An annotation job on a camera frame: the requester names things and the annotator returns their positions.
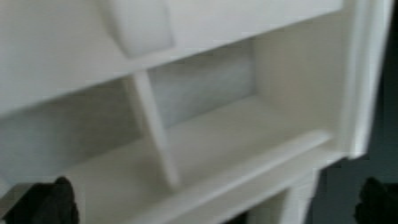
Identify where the white cabinet body box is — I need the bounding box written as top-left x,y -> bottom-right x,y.
0,0 -> 396,224

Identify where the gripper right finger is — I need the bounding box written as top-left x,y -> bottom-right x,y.
354,177 -> 398,224

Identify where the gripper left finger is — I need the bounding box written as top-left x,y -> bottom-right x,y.
0,176 -> 80,224

